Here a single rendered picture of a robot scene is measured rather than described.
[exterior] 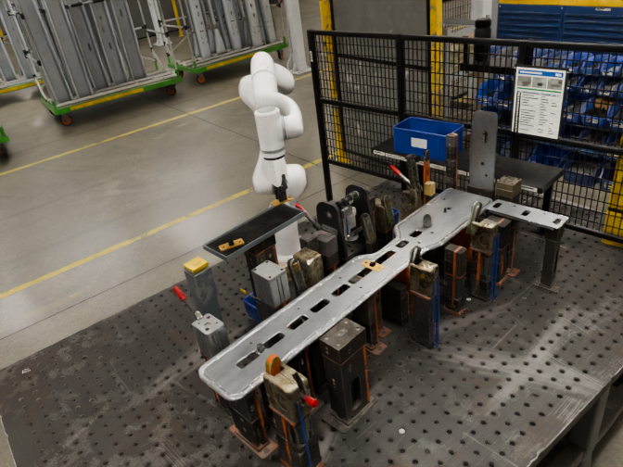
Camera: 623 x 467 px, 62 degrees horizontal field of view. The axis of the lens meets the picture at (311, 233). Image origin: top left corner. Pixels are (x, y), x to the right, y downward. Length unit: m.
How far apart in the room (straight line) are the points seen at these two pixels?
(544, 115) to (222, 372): 1.69
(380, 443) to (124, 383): 0.97
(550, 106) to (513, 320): 0.92
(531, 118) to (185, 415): 1.84
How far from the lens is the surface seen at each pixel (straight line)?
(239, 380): 1.53
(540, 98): 2.46
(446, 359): 1.95
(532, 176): 2.43
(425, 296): 1.84
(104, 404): 2.08
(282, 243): 2.34
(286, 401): 1.41
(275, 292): 1.72
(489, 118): 2.26
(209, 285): 1.78
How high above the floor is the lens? 2.07
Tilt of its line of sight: 31 degrees down
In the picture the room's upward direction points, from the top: 8 degrees counter-clockwise
